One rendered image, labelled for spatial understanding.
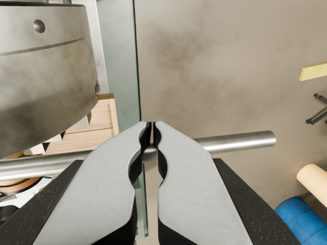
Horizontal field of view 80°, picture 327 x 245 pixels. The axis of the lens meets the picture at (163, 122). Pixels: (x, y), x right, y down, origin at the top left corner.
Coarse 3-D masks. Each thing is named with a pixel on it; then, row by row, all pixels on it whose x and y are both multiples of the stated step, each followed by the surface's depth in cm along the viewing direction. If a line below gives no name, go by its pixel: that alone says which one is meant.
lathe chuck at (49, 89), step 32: (0, 64) 15; (32, 64) 17; (64, 64) 20; (0, 96) 16; (32, 96) 18; (64, 96) 21; (96, 96) 28; (0, 128) 17; (32, 128) 19; (64, 128) 22
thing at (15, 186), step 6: (12, 156) 30; (18, 156) 31; (24, 156) 31; (30, 156) 31; (12, 180) 30; (18, 180) 31; (24, 180) 32; (30, 180) 33; (36, 180) 34; (0, 186) 31; (6, 186) 31; (12, 186) 31; (18, 186) 32; (24, 186) 32; (30, 186) 33; (0, 192) 32; (6, 192) 32; (12, 192) 32; (18, 192) 32
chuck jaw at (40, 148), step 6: (90, 114) 32; (84, 120) 30; (90, 120) 32; (72, 126) 30; (78, 126) 30; (84, 126) 31; (54, 138) 31; (60, 138) 31; (42, 144) 31; (48, 144) 33; (30, 150) 31; (36, 150) 31; (42, 150) 31
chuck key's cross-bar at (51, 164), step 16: (208, 144) 13; (224, 144) 13; (240, 144) 13; (256, 144) 13; (272, 144) 14; (0, 160) 11; (16, 160) 11; (32, 160) 11; (48, 160) 11; (64, 160) 11; (144, 160) 12; (0, 176) 10; (16, 176) 11; (32, 176) 11
